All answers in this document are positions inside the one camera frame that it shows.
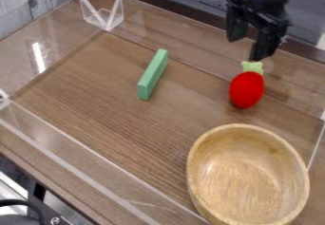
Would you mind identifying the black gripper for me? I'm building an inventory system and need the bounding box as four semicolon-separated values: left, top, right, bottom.
227;0;291;62

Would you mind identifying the red toy strawberry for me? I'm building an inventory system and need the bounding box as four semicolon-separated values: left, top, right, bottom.
229;62;264;109

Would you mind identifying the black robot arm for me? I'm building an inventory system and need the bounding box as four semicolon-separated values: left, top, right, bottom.
227;0;291;62

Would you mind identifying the green rectangular block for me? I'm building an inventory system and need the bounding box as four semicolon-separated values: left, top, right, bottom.
138;48;169;101

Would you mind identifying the light wooden bowl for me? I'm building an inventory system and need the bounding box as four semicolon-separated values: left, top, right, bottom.
188;123;311;225

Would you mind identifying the clear acrylic corner bracket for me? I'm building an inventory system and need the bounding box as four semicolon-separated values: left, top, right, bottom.
79;0;125;31

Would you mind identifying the clear acrylic tray wall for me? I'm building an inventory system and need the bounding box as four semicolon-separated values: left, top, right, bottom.
0;90;209;225

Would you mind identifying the black metal table bracket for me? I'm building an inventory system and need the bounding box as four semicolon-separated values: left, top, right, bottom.
27;180;87;225

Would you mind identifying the black cable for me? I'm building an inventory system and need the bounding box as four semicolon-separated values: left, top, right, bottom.
0;199;39;225

